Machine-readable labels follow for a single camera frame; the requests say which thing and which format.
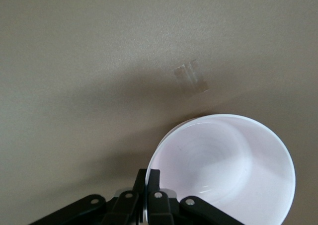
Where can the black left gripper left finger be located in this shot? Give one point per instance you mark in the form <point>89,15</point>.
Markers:
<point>124,210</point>

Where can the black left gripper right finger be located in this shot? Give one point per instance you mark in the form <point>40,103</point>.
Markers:
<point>159,210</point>

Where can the pink plastic bowl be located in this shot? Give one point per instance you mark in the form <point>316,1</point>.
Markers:
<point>223,165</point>

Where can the clear tape piece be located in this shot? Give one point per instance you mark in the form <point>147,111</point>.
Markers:
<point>191,78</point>

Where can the brown table cover sheet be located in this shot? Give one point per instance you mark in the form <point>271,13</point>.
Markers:
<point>74,61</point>

